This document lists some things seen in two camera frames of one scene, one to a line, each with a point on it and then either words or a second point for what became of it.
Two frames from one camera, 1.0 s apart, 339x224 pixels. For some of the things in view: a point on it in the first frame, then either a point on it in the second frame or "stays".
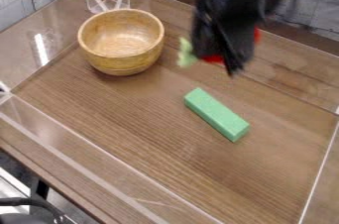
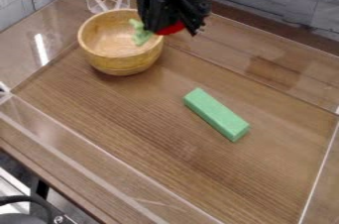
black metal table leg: [43, 189] stays
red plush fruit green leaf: [187, 56] → [142, 35]
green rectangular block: [217, 114] stays
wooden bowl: [120, 41] stays
